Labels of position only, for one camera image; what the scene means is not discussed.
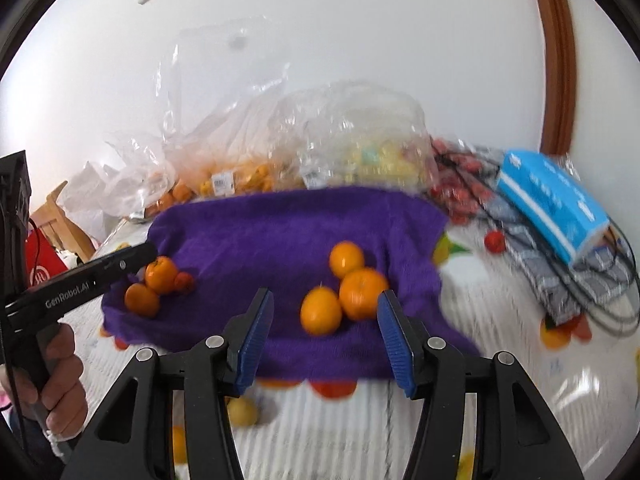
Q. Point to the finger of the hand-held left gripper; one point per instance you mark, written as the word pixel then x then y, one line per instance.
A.
pixel 130 260

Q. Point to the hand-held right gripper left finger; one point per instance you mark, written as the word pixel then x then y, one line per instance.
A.
pixel 255 340

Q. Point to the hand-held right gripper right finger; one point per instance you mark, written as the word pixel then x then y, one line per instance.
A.
pixel 397 345

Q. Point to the large orange with stem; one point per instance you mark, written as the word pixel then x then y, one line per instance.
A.
pixel 161 275

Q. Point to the small red fruit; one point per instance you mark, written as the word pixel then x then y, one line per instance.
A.
pixel 184 282

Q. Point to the tan longan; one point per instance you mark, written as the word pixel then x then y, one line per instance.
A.
pixel 242 410

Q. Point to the purple towel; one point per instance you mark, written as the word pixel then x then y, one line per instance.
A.
pixel 280 240

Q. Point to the person's left hand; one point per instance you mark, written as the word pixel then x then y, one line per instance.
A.
pixel 67 385

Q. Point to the red paper bag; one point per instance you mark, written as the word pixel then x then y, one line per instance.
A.
pixel 42 260

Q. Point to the clear bag of tangerines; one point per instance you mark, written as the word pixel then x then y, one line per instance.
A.
pixel 170 195

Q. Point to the wooden chair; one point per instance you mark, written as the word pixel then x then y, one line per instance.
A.
pixel 55 220

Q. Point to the white plastic bag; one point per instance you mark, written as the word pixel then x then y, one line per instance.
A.
pixel 90 185

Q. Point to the fruit print tablecloth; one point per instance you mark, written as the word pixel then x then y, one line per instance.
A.
pixel 325 440

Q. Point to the clear bag of kumquats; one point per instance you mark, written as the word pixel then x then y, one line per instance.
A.
pixel 240 170

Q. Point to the loose red cherry tomato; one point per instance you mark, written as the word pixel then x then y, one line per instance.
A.
pixel 495 241

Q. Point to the bag of red fruit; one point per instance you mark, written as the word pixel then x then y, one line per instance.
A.
pixel 460 195

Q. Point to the grey checked cloth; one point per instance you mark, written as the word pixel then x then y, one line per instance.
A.
pixel 550 285

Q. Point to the clear bag of yellow fruit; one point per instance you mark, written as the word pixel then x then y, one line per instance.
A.
pixel 370 155

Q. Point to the blue tissue pack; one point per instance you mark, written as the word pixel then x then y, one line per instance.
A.
pixel 545 200

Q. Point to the clear plastic wrapper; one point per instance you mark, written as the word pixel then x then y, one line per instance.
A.
pixel 565 165

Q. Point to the brown wooden door frame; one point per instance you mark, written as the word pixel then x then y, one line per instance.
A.
pixel 555 60

